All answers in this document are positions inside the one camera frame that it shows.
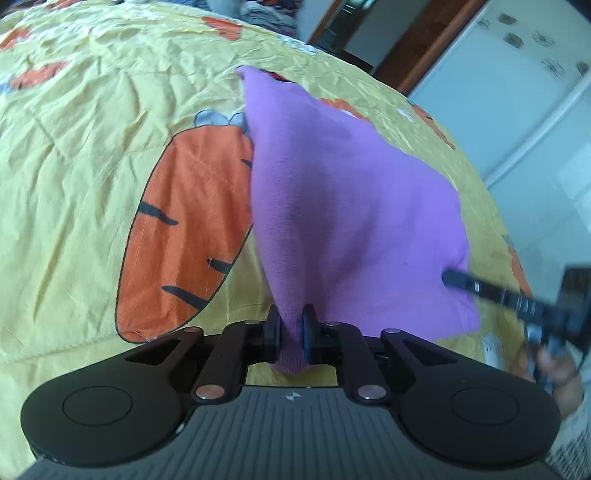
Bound purple garment with red cuff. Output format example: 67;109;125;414
239;66;480;374

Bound pile of dark clothes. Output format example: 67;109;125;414
195;0;304;37

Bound person's right hand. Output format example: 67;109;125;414
510;343;584;410

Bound yellow carrot print quilt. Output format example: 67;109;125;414
1;1;527;479

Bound white wardrobe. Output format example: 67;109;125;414
411;1;590;299

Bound wooden door frame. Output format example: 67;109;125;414
298;0;485;95

